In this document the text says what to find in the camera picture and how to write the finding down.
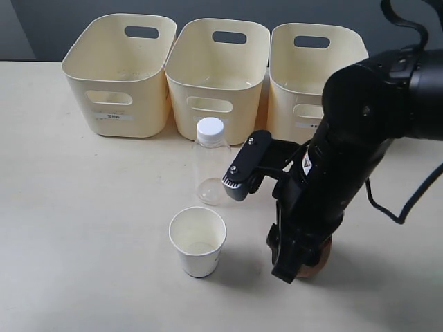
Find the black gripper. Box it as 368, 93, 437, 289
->
266, 120, 393, 284

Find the brown wooden cup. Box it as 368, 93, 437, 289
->
296, 236, 333, 279

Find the white paper cup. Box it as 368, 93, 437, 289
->
168, 206, 227, 278

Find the clear plastic bottle white cap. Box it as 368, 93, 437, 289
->
192, 117, 231, 205

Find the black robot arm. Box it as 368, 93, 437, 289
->
267, 50, 442, 282

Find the right cream plastic bin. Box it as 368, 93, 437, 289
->
266, 23, 368, 144

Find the cream plastic bin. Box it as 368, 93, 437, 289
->
62, 13, 177, 138
165, 18, 270, 145
266, 23, 368, 144

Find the middle cream plastic bin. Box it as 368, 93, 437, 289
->
165, 18, 270, 145

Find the left cream plastic bin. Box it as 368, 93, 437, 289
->
62, 13, 177, 138

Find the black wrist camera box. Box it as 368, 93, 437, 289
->
222, 130, 300, 201

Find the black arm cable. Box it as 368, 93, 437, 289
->
363, 162, 443, 225

